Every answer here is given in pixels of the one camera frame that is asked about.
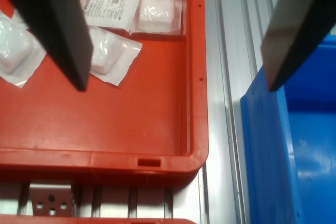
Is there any red crate holding bandage packs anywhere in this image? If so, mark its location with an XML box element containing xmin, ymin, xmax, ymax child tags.
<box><xmin>0</xmin><ymin>0</ymin><xmax>210</xmax><ymax>189</ymax></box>

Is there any clear-wrapped white bandage pack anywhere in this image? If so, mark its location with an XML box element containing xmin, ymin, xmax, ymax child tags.
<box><xmin>130</xmin><ymin>0</ymin><xmax>183</xmax><ymax>36</ymax></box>
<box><xmin>0</xmin><ymin>8</ymin><xmax>48</xmax><ymax>89</ymax></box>
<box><xmin>88</xmin><ymin>26</ymin><xmax>143</xmax><ymax>87</ymax></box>

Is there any red crate holding medical supplies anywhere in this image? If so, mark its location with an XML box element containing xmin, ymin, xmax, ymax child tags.
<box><xmin>0</xmin><ymin>215</ymin><xmax>196</xmax><ymax>224</ymax></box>

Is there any open-front blue plastic bin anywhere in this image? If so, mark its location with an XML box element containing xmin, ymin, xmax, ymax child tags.
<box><xmin>239</xmin><ymin>34</ymin><xmax>336</xmax><ymax>224</ymax></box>

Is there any perforated metal bracket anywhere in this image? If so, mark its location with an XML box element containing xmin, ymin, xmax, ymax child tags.
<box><xmin>28</xmin><ymin>182</ymin><xmax>74</xmax><ymax>217</ymax></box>

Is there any printed white bandage pack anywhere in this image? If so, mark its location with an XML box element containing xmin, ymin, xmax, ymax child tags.
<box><xmin>79</xmin><ymin>0</ymin><xmax>142</xmax><ymax>33</ymax></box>

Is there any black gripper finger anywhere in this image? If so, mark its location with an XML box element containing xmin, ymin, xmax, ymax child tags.
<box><xmin>260</xmin><ymin>0</ymin><xmax>336</xmax><ymax>92</ymax></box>
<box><xmin>0</xmin><ymin>0</ymin><xmax>95</xmax><ymax>92</ymax></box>

